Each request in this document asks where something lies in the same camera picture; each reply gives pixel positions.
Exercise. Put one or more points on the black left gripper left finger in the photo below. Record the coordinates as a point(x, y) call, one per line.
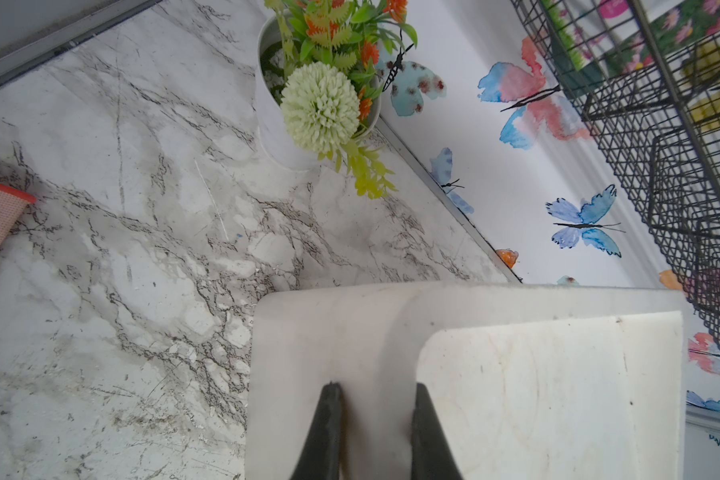
point(320, 457)

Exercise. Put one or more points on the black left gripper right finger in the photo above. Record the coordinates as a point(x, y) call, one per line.
point(431, 454)

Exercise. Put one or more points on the white drawer cabinet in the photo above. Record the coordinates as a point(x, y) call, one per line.
point(528, 382)

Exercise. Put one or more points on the white flower pot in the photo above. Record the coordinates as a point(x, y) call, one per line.
point(276, 142)

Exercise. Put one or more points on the artificial green flower plant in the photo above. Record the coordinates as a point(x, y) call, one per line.
point(321, 72)

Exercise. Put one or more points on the flower seed packet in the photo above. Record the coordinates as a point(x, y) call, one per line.
point(594, 41)

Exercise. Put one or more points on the black wire wall basket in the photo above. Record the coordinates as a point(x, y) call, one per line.
point(659, 130)

